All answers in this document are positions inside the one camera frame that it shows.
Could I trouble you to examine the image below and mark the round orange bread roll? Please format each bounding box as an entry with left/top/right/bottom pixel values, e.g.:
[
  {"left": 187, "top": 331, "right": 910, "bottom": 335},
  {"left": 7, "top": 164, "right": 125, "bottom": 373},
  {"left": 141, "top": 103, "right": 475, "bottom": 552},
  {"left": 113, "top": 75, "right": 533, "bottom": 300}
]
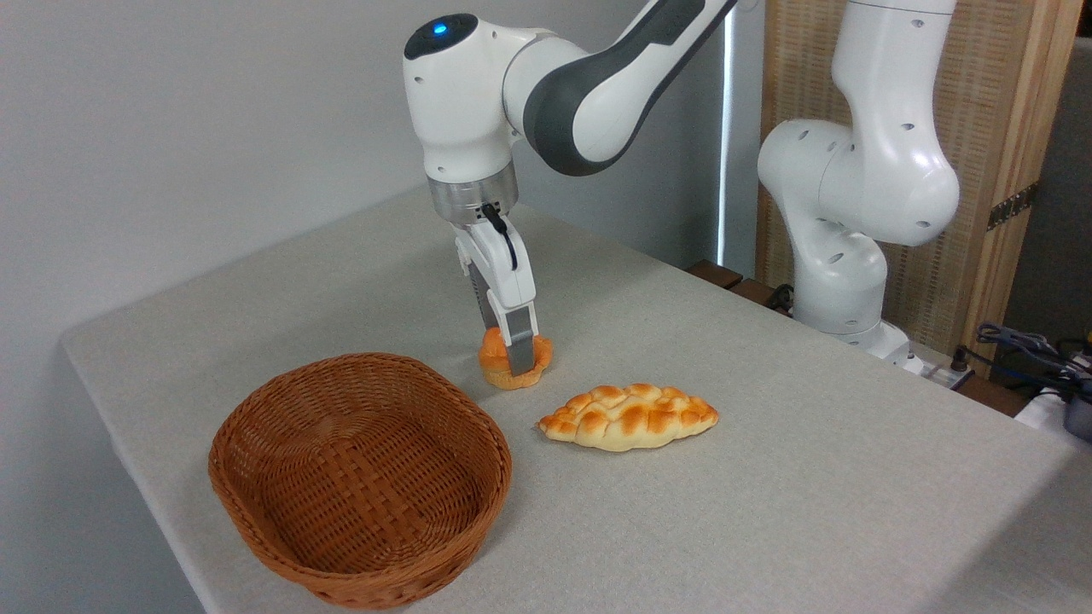
[{"left": 478, "top": 327, "right": 555, "bottom": 391}]

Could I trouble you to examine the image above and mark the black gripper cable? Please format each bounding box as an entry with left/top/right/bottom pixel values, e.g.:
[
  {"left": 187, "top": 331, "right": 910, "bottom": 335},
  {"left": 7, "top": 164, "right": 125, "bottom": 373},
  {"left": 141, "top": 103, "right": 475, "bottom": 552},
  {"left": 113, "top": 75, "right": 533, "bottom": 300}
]
[{"left": 479, "top": 202, "right": 520, "bottom": 271}]

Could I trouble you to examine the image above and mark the dark metal screen hinge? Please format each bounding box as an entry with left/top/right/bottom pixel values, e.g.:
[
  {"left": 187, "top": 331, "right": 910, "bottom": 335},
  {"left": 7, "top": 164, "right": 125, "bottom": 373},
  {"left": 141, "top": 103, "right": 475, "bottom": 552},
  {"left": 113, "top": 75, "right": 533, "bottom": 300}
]
[{"left": 987, "top": 181, "right": 1040, "bottom": 232}]

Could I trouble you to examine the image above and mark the brown woven wicker basket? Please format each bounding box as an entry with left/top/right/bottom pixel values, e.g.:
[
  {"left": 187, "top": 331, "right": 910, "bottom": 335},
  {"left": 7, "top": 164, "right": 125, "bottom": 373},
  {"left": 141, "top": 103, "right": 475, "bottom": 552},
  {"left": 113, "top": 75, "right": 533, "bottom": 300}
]
[{"left": 208, "top": 352, "right": 514, "bottom": 611}]

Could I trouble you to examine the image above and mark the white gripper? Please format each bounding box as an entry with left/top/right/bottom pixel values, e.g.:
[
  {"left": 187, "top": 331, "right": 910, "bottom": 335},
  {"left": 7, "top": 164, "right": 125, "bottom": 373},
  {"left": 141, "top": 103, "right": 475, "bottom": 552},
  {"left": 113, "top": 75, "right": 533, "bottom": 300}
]
[{"left": 453, "top": 217, "right": 540, "bottom": 379}]

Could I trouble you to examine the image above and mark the bundle of grey cables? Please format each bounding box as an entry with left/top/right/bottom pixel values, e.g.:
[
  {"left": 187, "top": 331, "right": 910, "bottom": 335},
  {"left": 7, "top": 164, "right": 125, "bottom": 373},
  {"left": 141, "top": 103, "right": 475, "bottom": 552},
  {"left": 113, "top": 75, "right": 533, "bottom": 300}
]
[{"left": 975, "top": 322, "right": 1092, "bottom": 395}]

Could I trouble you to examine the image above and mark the white power strip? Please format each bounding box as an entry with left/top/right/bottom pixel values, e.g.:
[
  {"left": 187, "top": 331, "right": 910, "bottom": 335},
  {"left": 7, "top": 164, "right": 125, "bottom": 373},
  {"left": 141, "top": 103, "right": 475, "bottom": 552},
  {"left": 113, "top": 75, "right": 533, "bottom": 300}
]
[{"left": 923, "top": 356, "right": 975, "bottom": 391}]

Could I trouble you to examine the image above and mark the long braided bread loaf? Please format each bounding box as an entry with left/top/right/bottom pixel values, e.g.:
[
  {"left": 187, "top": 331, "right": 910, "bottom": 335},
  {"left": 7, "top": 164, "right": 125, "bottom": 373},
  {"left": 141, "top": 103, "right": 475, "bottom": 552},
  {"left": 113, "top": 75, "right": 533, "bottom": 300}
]
[{"left": 537, "top": 384, "right": 720, "bottom": 452}]

